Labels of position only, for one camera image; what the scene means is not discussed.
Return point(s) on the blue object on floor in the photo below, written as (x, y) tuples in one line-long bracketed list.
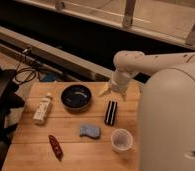
[(51, 77)]

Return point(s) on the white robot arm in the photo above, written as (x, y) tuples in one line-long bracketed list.
[(166, 109)]

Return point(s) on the blue sponge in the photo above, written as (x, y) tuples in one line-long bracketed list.
[(90, 131)]

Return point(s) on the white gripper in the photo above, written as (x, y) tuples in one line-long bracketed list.
[(118, 83)]

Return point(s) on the white plastic bottle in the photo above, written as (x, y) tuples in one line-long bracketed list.
[(42, 109)]

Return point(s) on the dark blue bowl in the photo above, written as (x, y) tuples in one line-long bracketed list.
[(76, 97)]

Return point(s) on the metal railing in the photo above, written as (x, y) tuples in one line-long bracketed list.
[(171, 21)]

